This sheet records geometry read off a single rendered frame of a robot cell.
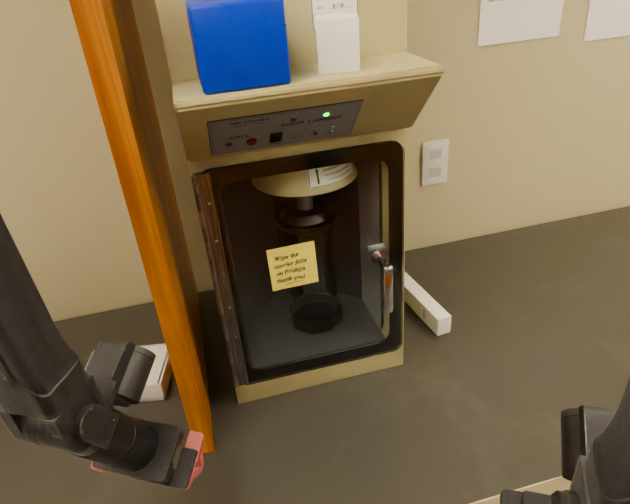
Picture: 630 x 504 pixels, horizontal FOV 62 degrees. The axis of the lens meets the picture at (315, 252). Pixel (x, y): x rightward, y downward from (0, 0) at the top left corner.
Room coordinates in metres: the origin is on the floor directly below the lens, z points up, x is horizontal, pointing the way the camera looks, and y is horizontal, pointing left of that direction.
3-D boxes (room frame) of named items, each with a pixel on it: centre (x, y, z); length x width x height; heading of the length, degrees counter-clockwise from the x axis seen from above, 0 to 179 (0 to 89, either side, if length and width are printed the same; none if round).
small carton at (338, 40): (0.68, -0.05, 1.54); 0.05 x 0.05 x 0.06; 87
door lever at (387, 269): (0.71, -0.11, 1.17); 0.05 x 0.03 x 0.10; 12
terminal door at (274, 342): (0.71, 0.00, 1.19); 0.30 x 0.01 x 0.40; 102
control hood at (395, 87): (0.67, -0.01, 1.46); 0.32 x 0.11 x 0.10; 102
